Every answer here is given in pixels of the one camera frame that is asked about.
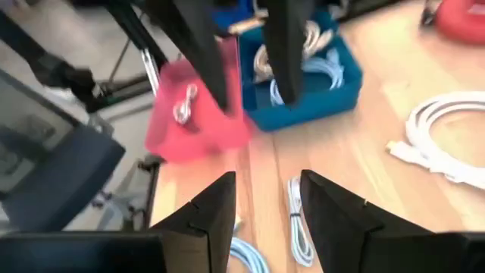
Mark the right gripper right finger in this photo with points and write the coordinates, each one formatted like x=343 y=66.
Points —
x=348 y=235

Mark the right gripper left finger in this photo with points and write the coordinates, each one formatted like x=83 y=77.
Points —
x=208 y=227

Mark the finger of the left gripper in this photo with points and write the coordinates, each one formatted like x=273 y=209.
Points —
x=288 y=45
x=193 y=38

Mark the blue plastic bin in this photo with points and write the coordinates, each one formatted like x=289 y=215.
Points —
x=310 y=113

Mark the red plastic bin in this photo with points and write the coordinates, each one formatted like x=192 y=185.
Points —
x=197 y=144

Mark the dark office chair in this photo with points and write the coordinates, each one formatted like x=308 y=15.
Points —
x=64 y=182

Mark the red desk lamp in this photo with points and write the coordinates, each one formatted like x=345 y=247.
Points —
x=462 y=19

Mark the black aluminium table frame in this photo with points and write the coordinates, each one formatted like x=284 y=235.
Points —
x=57 y=72

